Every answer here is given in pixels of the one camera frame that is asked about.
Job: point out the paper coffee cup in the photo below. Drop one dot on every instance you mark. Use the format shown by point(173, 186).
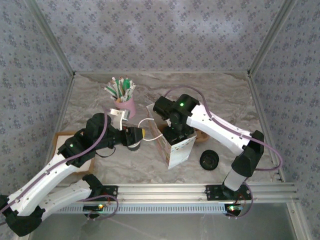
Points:
point(133, 148)

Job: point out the white printed paper bag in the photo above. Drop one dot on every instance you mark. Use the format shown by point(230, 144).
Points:
point(180, 156)

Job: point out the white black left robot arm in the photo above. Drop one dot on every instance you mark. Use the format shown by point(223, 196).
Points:
point(50, 180)

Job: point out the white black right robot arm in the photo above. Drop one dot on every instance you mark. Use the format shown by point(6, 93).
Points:
point(220, 132)

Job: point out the pink holder cup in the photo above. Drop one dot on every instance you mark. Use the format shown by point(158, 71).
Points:
point(127, 107)

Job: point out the black cup lid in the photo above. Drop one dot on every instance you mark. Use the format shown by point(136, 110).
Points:
point(209, 160)

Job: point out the white napkin stack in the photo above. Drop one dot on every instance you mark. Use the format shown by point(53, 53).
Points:
point(62, 140)

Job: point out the white napkin on tray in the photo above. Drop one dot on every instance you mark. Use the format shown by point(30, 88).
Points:
point(85, 172)

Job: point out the small LED circuit board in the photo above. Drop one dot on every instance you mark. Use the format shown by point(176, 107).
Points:
point(236, 208)
point(93, 207)

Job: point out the grey metal panel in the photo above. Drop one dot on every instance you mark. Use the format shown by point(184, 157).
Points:
point(175, 227)

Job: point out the aluminium side rail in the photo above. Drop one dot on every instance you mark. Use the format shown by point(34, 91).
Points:
point(58, 125)
point(263, 125)

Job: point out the aluminium mounting rail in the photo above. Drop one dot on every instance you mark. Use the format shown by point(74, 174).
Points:
point(162, 192)

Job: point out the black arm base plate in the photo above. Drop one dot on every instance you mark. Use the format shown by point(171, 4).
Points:
point(111, 191)
point(212, 192)

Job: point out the aluminium back rail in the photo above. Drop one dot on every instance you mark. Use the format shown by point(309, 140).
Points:
point(112, 72)

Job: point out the aluminium frame post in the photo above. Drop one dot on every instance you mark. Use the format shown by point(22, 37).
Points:
point(270, 37)
point(53, 37)

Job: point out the aluminium frame leg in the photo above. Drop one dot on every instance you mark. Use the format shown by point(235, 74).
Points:
point(296, 220)

